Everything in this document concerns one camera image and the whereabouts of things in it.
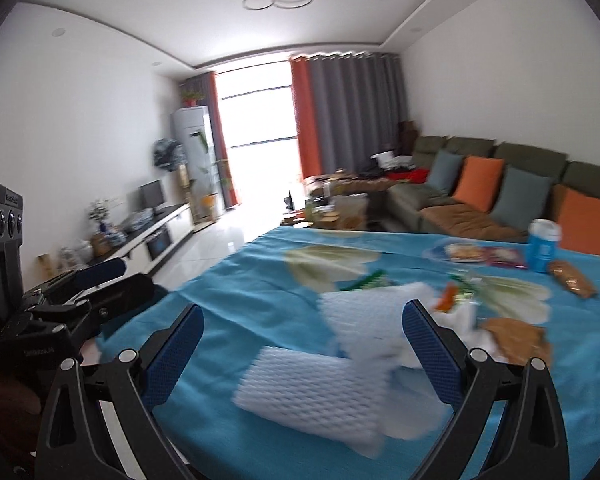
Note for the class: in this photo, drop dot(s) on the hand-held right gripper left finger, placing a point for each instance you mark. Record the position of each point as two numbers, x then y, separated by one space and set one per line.
177 355

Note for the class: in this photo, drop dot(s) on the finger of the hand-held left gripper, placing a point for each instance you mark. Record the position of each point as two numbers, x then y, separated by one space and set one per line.
125 295
102 271

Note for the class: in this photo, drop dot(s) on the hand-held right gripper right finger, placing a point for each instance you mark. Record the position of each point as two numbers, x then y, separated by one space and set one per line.
430 350

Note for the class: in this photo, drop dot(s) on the small white foam net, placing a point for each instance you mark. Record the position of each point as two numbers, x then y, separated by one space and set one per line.
360 310

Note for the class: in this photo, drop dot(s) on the large white foam net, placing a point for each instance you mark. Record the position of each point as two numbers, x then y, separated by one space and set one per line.
305 390

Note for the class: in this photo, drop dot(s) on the orange peel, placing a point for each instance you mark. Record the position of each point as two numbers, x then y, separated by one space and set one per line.
448 299

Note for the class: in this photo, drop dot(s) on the flower vase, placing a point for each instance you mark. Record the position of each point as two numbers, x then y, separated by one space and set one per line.
100 215

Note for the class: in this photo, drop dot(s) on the clear plastic bag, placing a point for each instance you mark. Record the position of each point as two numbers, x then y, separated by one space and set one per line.
139 222

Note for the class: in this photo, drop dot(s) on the white black media cabinet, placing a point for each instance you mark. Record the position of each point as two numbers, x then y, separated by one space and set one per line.
155 240

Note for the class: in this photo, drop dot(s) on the blue flower printed tablecloth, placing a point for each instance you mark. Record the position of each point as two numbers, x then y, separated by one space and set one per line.
230 310

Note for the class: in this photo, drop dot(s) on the brown snack packet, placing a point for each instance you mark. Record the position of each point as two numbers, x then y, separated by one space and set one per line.
572 280
517 342

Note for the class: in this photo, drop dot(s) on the black monitor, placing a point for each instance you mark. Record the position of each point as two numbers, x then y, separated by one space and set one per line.
151 194

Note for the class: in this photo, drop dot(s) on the clear yellow snack packet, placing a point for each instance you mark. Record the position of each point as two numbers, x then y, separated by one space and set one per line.
464 253

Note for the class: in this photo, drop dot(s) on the red snack packet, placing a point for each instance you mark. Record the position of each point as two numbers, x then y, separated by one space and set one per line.
505 258

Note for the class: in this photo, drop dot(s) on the tall plant in yellow pot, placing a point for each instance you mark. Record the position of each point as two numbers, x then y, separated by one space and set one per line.
210 202

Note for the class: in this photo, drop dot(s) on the green brown sofa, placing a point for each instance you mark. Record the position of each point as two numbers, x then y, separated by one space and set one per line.
460 220

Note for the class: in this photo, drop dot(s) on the cloth covered standing fan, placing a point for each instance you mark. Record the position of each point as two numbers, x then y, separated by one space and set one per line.
168 154

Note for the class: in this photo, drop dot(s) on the white standing air conditioner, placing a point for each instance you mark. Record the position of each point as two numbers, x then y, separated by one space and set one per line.
190 160

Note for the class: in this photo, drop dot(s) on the blue cup with white lid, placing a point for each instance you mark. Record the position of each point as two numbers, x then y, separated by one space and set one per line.
542 250

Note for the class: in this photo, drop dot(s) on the cluttered coffee table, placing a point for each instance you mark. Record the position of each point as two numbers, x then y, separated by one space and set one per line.
330 215

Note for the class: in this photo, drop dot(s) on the narrow purple orange curtain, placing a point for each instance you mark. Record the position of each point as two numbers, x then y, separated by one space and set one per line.
217 145

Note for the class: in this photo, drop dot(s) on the orange cushion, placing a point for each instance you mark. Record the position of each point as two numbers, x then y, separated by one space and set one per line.
587 225
477 185

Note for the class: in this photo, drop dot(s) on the blue grey cushion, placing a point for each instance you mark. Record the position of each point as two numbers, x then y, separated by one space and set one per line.
522 200
445 172

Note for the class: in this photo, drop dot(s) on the pile of clothes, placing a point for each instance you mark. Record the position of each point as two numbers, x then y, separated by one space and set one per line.
395 167

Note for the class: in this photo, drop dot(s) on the small potted plant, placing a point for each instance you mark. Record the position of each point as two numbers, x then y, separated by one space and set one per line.
192 96

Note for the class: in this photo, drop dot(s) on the brown cabinet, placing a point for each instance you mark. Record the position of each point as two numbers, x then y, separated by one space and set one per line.
408 137

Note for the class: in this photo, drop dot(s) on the wide orange grey curtain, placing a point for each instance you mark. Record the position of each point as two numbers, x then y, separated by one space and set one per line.
350 115

